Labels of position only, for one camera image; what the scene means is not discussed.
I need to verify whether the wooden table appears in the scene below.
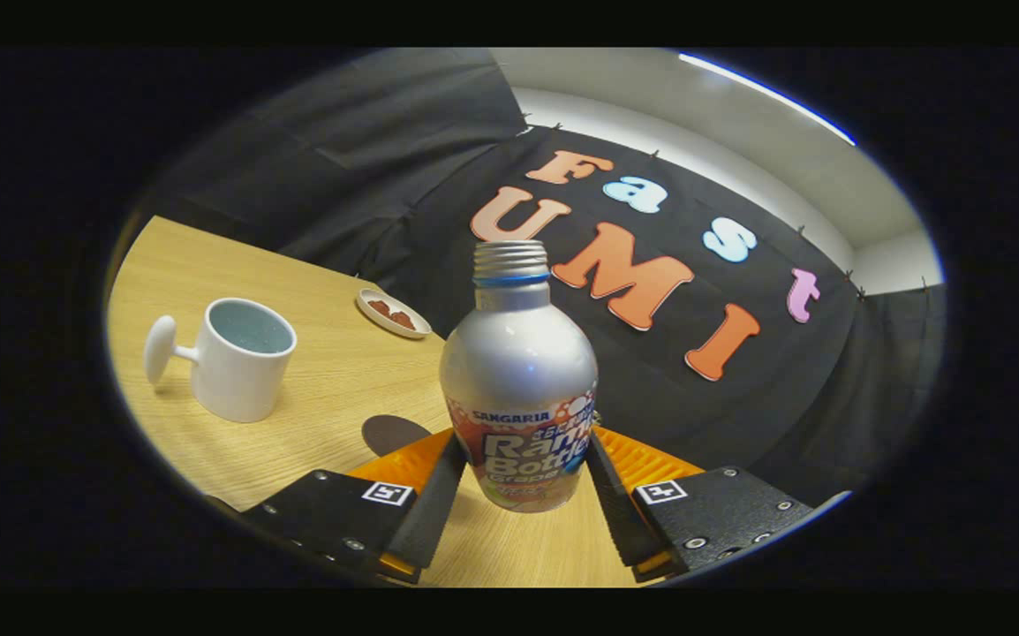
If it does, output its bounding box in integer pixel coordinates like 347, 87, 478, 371
106, 216, 652, 588

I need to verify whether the white cup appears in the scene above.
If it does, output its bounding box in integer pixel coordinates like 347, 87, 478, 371
143, 298, 298, 424

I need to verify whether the silver juice bottle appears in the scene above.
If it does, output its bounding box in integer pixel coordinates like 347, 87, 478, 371
439, 239, 600, 514

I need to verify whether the white oval plate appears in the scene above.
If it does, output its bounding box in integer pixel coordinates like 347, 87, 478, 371
356, 288, 433, 340

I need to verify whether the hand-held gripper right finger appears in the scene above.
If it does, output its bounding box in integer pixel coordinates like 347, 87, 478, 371
587, 424, 853, 584

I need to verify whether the dark brown round coaster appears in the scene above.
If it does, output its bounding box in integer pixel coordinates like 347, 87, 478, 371
361, 414, 433, 458

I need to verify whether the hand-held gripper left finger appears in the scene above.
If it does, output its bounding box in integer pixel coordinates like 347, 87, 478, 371
240, 428, 468, 586

